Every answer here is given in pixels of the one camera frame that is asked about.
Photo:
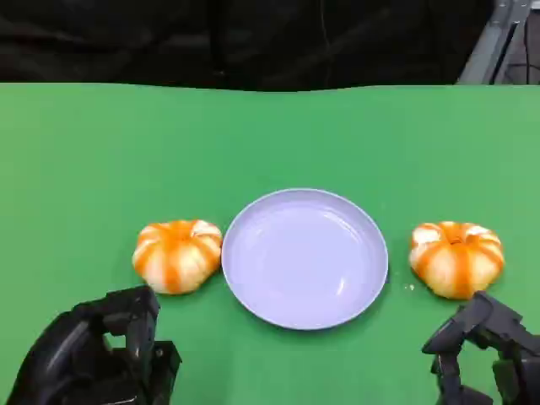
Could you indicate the lilac plate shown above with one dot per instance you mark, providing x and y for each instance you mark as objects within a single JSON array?
[{"x": 304, "y": 261}]

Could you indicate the orange and white bread roll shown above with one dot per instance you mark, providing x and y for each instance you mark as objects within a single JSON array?
[
  {"x": 457, "y": 261},
  {"x": 177, "y": 257}
]

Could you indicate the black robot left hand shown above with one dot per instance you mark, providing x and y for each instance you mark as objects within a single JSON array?
[{"x": 63, "y": 354}]

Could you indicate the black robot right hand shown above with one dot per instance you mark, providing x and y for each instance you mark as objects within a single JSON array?
[{"x": 506, "y": 333}]

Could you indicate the grey metal frame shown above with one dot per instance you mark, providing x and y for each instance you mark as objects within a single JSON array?
[{"x": 485, "y": 50}]

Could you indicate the black backdrop curtain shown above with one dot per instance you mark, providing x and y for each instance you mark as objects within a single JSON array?
[{"x": 211, "y": 42}]

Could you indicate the green table cloth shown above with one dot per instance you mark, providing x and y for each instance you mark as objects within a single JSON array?
[{"x": 270, "y": 143}]

